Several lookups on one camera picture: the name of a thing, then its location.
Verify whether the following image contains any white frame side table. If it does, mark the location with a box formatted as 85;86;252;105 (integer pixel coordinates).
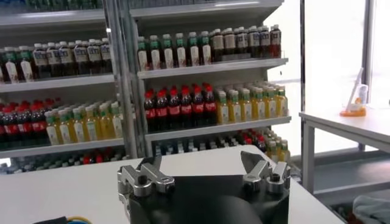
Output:
299;105;390;195

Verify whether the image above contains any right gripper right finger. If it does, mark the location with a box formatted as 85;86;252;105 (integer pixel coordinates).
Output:
239;150;292;195

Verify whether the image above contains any small orange object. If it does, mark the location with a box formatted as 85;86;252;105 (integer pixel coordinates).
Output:
340;97;366;117

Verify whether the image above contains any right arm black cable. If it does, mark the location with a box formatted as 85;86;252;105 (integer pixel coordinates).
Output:
33;215;68;224

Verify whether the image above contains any yellow juice bottle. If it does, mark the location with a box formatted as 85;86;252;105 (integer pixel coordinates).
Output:
216;91;230;125
71;107;86;143
110;101;124;138
97;103;112;140
252;88;266;121
275;86;289;117
229;90;242;124
267;140;280;161
241;88;253;122
264;87;277;119
44;111;60;146
57;109;73;144
84;105;99;141
279;139;291;163

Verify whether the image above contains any white label dark drink bottle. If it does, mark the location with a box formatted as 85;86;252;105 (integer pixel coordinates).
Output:
258;25;271;58
235;26;248;60
100;37;113;74
74;40;90;75
269;24;282;58
59;41;76;77
46;42;62;77
87;38;102;75
32;43;49;79
247;26;260;59

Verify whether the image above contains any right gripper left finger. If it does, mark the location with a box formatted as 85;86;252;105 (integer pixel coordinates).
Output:
117;155;176;198

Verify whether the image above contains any pale blue crumpled cloth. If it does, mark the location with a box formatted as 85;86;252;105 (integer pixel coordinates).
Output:
352;195;390;224

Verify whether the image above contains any small clear bottle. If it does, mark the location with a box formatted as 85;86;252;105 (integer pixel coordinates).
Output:
356;84;369;106

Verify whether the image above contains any beige label dark drink bottle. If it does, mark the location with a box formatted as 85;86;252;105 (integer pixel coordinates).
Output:
224;27;236;61
211;29;225;63

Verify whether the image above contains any red cap cola bottle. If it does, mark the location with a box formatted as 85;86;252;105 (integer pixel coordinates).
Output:
192;86;205;127
155;90;169;131
2;107;20;149
144;91;157;133
168;88;181;130
204;85;217;126
17;105;33;147
30;103;49;145
180;87;193;128

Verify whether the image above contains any metal beverage shelf unit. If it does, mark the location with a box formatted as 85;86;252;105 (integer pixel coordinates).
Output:
121;0;293;162
0;0;137;176

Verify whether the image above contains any white stick tool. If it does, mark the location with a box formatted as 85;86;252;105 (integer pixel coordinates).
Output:
346;67;365;112

